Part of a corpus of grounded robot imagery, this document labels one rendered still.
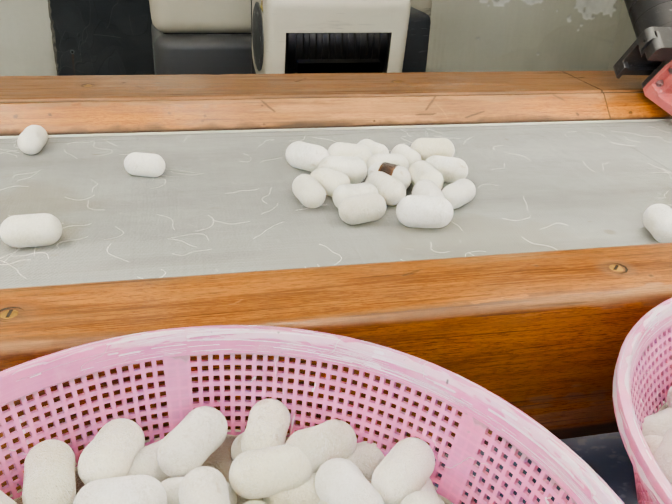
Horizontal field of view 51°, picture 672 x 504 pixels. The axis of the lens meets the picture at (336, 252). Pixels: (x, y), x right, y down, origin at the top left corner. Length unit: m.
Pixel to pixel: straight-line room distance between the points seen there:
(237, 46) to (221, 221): 0.93
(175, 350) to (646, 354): 0.21
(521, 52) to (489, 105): 2.19
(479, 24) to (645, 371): 2.50
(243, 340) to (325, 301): 0.05
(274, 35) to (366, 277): 0.76
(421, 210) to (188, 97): 0.29
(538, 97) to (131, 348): 0.54
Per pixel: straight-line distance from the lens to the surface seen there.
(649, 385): 0.36
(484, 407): 0.28
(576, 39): 3.02
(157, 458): 0.30
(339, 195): 0.48
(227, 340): 0.31
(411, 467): 0.28
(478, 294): 0.35
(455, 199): 0.50
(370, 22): 1.11
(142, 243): 0.45
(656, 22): 0.80
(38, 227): 0.45
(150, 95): 0.67
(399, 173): 0.52
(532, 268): 0.39
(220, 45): 1.37
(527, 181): 0.58
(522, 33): 2.89
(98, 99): 0.67
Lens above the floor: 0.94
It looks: 27 degrees down
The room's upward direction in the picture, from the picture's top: 3 degrees clockwise
